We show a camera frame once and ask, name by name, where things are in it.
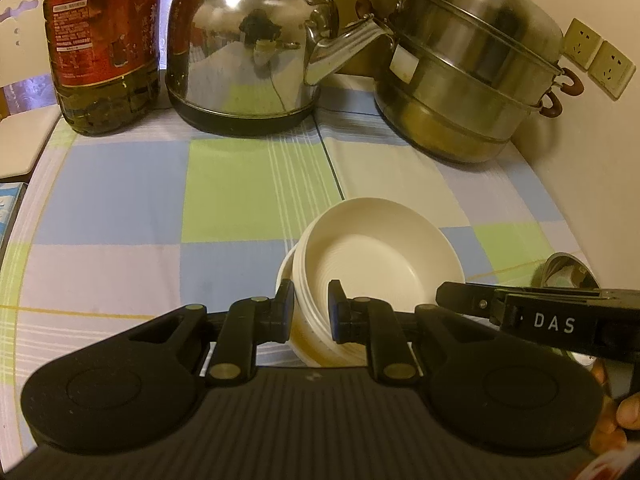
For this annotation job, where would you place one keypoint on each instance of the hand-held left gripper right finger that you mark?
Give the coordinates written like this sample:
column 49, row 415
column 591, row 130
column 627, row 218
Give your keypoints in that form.
column 334, row 310

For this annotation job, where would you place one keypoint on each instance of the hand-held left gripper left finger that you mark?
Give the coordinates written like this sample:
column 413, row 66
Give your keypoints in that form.
column 287, row 305

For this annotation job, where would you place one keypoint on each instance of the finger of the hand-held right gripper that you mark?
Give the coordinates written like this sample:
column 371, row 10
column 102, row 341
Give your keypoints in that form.
column 465, row 296

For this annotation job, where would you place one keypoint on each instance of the small stainless steel bowl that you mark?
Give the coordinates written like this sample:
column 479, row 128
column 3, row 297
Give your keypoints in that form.
column 565, row 270

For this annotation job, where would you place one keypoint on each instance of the cream plastic bowl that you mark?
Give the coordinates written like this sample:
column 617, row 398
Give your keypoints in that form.
column 380, row 255

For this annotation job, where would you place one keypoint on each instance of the person's right hand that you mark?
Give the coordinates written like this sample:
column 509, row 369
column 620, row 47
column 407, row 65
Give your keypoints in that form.
column 625, row 415

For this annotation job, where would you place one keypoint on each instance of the checked tablecloth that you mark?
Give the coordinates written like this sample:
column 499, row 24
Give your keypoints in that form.
column 125, row 200

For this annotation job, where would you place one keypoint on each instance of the stainless steel steamer pot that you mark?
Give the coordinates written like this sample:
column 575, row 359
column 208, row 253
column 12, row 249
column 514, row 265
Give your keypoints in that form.
column 465, row 85

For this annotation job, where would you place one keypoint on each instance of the stainless steel kettle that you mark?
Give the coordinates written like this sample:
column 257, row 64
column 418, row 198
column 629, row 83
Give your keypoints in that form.
column 235, row 60

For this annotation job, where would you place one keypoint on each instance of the white chair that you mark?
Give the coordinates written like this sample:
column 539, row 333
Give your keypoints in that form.
column 25, row 145

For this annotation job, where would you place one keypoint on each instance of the cooking oil bottle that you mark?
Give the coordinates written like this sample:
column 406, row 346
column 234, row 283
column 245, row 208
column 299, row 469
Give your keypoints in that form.
column 100, row 35

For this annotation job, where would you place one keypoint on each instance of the beige wall power socket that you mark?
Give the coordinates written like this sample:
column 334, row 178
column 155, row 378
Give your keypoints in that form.
column 611, row 70
column 580, row 42

